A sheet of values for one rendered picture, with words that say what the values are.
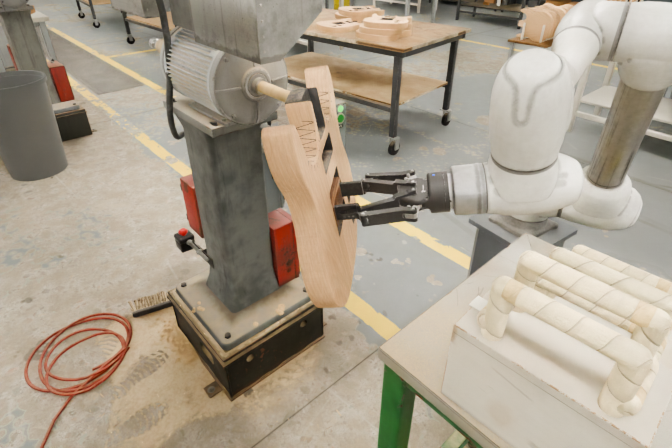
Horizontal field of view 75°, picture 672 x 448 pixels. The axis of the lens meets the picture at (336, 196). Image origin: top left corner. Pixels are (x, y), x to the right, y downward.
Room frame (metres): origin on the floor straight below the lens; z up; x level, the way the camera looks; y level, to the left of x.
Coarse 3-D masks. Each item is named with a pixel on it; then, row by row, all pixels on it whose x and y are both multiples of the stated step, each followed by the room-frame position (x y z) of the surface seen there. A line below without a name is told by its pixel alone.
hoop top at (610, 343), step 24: (504, 288) 0.45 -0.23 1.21; (528, 288) 0.45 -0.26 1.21; (528, 312) 0.42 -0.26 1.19; (552, 312) 0.41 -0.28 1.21; (576, 312) 0.40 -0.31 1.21; (576, 336) 0.38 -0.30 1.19; (600, 336) 0.37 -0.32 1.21; (624, 336) 0.37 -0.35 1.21; (624, 360) 0.34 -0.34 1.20; (648, 360) 0.33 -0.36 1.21
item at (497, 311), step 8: (496, 296) 0.46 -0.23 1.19; (488, 304) 0.47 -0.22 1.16; (496, 304) 0.45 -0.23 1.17; (504, 304) 0.45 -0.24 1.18; (488, 312) 0.46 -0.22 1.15; (496, 312) 0.45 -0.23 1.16; (504, 312) 0.45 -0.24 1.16; (488, 320) 0.46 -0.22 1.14; (496, 320) 0.45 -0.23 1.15; (504, 320) 0.45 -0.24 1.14; (488, 328) 0.46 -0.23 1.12; (496, 328) 0.45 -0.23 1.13; (504, 328) 0.45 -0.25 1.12; (488, 336) 0.45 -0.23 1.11; (496, 336) 0.45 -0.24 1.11
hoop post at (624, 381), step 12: (612, 372) 0.35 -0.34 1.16; (624, 372) 0.34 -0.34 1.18; (636, 372) 0.33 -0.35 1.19; (612, 384) 0.34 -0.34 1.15; (624, 384) 0.33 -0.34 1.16; (636, 384) 0.33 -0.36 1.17; (600, 396) 0.35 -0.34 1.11; (612, 396) 0.34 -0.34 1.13; (624, 396) 0.33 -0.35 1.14; (600, 408) 0.34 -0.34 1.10; (612, 408) 0.33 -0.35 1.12
